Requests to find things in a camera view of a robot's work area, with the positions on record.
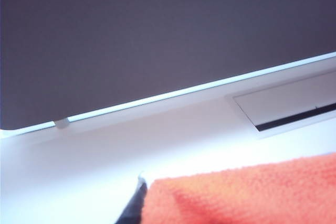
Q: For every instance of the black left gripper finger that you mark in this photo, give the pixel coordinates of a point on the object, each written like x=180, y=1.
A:
x=132, y=208

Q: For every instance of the orange fleece cloth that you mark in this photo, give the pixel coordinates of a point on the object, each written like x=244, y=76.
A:
x=236, y=195

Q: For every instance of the wide grey desk partition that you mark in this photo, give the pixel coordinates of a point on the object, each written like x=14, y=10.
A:
x=131, y=37

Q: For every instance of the white partition foot bracket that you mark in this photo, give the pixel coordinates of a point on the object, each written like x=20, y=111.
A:
x=61, y=123

